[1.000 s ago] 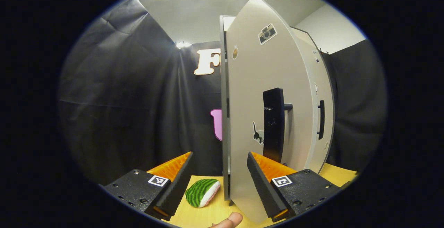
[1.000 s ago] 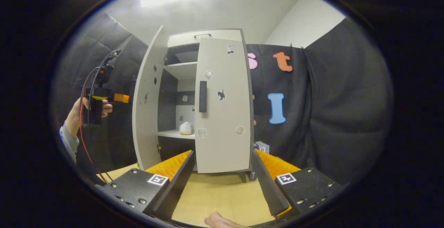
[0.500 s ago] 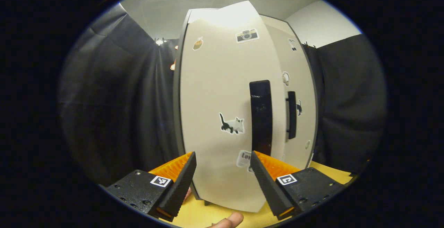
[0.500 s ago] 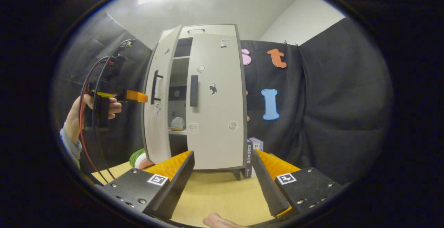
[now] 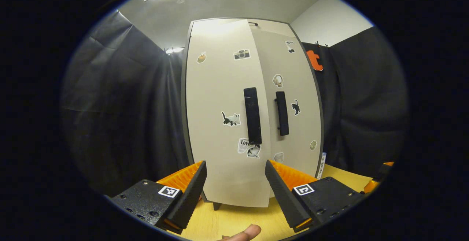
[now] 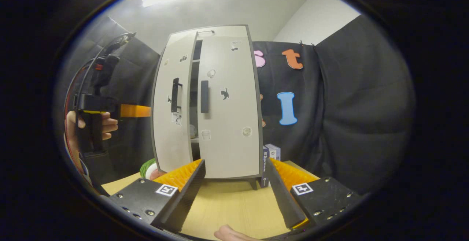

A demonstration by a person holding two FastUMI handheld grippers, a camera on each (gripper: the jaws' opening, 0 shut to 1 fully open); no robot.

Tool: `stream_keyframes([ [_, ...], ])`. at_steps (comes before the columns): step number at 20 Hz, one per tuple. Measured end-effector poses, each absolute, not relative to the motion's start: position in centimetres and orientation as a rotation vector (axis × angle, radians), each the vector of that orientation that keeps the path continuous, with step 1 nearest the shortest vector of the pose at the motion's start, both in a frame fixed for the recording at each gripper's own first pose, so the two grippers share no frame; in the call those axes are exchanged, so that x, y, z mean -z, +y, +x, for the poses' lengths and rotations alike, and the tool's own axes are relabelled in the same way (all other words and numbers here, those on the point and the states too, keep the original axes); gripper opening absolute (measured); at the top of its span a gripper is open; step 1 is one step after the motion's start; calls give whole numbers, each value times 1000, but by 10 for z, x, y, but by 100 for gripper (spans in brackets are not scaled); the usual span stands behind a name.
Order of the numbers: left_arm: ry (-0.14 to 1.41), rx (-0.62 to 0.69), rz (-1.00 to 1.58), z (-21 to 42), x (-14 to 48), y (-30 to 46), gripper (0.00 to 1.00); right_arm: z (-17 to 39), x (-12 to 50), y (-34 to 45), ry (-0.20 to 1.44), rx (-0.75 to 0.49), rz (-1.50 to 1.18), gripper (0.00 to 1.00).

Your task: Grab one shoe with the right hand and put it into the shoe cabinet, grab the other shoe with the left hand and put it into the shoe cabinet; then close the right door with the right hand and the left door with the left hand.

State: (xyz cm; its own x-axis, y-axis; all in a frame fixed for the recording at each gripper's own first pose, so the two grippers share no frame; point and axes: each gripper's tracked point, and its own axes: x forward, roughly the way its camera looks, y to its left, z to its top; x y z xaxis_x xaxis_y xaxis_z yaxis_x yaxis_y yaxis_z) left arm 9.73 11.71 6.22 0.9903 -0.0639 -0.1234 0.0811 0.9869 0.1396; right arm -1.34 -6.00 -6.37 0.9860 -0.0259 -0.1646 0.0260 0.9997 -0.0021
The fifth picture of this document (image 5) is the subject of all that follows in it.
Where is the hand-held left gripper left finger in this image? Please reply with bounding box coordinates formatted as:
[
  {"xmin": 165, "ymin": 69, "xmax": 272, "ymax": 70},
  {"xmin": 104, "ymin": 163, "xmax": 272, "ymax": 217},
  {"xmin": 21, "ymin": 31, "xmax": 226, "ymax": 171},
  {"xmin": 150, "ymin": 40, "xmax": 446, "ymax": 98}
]
[{"xmin": 110, "ymin": 160, "xmax": 208, "ymax": 234}]

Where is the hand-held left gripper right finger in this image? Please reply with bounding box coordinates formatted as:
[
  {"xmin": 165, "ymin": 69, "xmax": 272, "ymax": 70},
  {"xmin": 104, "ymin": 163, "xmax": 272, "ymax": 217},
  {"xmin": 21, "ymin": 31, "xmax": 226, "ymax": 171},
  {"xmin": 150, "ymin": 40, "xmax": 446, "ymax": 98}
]
[{"xmin": 265, "ymin": 160, "xmax": 365, "ymax": 233}]

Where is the white shoe cabinet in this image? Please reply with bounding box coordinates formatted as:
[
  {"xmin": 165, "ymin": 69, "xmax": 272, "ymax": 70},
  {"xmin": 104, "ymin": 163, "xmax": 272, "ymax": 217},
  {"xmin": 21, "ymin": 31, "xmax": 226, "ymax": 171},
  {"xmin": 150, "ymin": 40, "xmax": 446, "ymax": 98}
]
[{"xmin": 181, "ymin": 18, "xmax": 325, "ymax": 211}]

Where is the white cabinet door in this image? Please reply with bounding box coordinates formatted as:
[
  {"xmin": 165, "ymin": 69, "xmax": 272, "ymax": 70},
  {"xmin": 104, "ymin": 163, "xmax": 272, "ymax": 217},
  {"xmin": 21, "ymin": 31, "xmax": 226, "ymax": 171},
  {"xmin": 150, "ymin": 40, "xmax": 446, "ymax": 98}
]
[
  {"xmin": 185, "ymin": 19, "xmax": 272, "ymax": 208},
  {"xmin": 249, "ymin": 29, "xmax": 323, "ymax": 179}
]

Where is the white spine book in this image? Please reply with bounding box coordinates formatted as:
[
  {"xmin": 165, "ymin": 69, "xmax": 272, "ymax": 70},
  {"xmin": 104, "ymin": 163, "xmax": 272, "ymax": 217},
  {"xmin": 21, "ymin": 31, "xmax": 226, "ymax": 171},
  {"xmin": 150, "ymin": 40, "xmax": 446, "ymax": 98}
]
[{"xmin": 317, "ymin": 152, "xmax": 327, "ymax": 180}]

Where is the black door handle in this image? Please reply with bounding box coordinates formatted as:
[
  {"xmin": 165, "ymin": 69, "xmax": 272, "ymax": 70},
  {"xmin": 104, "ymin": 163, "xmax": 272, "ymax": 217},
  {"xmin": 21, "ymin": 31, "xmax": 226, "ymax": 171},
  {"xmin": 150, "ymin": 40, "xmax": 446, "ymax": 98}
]
[
  {"xmin": 275, "ymin": 91, "xmax": 289, "ymax": 136},
  {"xmin": 244, "ymin": 87, "xmax": 262, "ymax": 145}
]

